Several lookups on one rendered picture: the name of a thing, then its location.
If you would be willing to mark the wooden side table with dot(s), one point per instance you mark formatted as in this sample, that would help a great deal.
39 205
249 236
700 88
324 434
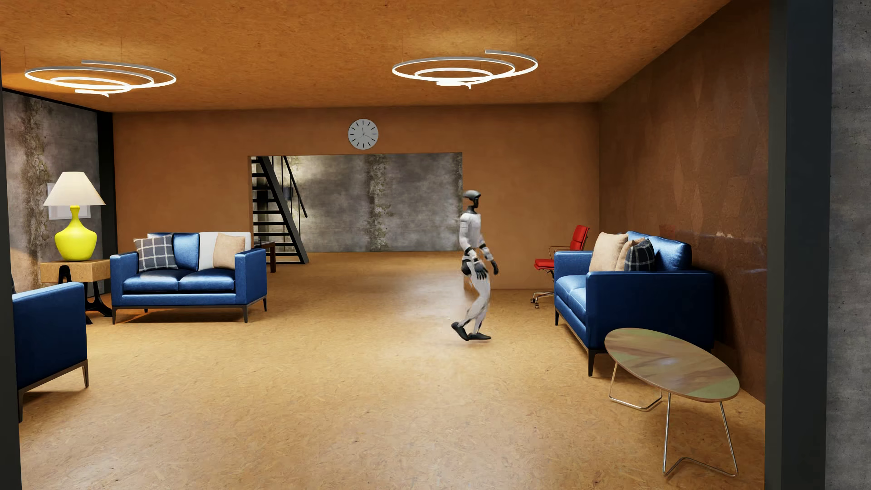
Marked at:
75 271

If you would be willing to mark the black robot head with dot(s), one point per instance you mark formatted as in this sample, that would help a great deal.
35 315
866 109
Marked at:
471 199

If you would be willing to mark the framed wall picture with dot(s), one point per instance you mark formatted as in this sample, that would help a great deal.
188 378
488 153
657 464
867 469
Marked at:
58 212

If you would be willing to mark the yellow table lamp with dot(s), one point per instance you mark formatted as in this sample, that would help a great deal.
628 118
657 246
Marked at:
75 241

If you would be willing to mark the left robot leg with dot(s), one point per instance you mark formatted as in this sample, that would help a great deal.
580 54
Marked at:
482 306

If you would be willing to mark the blue sofa with dark plaid pillow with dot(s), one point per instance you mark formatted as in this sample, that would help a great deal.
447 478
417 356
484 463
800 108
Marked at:
639 306

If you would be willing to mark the dark plaid pillow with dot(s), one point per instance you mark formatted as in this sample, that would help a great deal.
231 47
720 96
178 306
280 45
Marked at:
641 257

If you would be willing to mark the black staircase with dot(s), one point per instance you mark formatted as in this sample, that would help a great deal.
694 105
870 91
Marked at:
286 218

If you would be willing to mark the blue armchair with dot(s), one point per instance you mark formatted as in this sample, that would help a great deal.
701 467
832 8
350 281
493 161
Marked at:
47 333

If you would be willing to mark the small dark wooden table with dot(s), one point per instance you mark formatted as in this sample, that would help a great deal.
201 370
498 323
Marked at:
269 245

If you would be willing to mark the robot leg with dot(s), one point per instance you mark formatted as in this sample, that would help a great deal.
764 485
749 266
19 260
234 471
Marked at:
482 306
467 316

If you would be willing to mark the oval coffee table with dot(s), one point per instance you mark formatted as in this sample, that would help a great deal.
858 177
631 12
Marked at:
667 364

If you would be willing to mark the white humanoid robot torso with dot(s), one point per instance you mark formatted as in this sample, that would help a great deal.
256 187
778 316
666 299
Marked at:
469 235

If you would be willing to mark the round wall clock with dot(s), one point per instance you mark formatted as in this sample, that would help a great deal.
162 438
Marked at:
363 134

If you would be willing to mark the blue sofa with white throw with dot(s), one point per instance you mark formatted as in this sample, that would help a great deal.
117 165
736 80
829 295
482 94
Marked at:
184 282

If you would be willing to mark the red office chair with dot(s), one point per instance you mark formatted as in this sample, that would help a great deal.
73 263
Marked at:
579 238

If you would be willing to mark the beige pillow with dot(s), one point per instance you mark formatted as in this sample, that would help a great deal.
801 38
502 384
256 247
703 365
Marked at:
605 252
228 250

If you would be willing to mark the grey plaid pillow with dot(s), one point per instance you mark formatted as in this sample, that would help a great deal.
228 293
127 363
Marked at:
156 253

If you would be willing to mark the right robot leg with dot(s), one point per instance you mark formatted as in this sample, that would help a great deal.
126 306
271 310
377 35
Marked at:
467 316

